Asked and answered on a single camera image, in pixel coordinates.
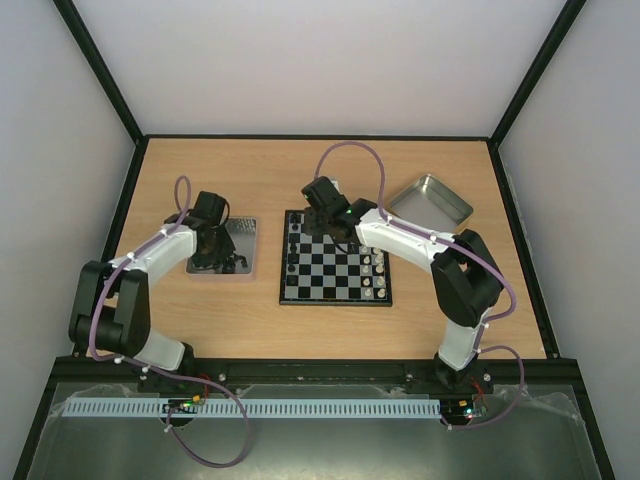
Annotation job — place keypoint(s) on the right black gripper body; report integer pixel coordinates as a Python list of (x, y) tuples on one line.
[(320, 220)]

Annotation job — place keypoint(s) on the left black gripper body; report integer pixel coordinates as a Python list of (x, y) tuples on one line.
[(219, 246)]

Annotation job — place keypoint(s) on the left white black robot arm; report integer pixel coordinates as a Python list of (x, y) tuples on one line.
[(111, 313)]

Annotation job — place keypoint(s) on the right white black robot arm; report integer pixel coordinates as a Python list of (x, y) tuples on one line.
[(466, 279)]

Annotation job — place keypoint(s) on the pink tin with black pieces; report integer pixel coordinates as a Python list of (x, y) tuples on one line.
[(243, 232)]

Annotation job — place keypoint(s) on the black silver chess board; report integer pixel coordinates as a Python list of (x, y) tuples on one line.
[(328, 273)]

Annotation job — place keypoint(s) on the gold silver empty tin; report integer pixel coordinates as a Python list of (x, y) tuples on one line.
[(429, 203)]

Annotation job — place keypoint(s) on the black aluminium frame rail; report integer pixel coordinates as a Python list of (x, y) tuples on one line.
[(415, 376)]

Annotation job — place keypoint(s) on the light blue slotted cable duct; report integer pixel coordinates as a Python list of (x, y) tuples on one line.
[(89, 407)]

